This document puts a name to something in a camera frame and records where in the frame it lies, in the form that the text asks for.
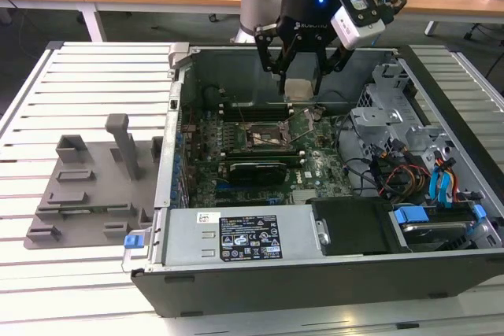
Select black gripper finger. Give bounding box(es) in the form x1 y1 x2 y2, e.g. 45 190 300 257
254 31 295 96
313 45 355 98

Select silver square CPU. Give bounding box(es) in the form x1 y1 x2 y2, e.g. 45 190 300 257
283 78 316 102

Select metal socket cover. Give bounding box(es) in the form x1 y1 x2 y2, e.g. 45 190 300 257
283 109 317 143

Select thin wire locking lever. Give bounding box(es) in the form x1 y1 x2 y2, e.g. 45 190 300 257
233 95 249 126

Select CPU socket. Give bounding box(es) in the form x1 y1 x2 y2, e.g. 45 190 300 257
243 120 291 153

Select silver metal drive cage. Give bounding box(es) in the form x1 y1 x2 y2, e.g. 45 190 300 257
349 62 458 179

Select green motherboard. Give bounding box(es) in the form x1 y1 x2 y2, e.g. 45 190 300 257
179 107 355 209

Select black graphics card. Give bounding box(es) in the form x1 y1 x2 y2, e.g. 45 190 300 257
227 161 289 186

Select silver chipset heat sink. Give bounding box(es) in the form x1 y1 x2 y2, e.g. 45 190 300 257
293 189 318 204

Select black plastic drive cover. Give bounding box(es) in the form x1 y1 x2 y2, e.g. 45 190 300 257
310 198 397 257

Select hard disk in blue carrier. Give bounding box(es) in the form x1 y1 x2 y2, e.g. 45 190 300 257
391 204 493 253

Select office chair base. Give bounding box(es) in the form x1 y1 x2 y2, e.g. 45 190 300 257
463 20 504 42

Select silver power supply unit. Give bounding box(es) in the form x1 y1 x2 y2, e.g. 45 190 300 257
146 205 331 274

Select grey parts rack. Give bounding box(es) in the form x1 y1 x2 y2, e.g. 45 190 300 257
21 113 165 251

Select black open PC case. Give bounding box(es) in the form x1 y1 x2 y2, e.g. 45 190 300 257
120 42 504 319

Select green RAM stick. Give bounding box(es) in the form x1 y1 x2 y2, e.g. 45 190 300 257
37 204 133 215

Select black wire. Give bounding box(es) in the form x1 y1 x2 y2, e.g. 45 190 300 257
336 113 381 198

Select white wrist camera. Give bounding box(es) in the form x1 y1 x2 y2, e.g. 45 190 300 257
329 0 387 50

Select red yellow power wires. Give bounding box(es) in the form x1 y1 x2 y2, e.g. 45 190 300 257
380 162 432 200

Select blue flat wire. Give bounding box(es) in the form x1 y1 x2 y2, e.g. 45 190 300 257
428 166 445 206
439 158 458 211

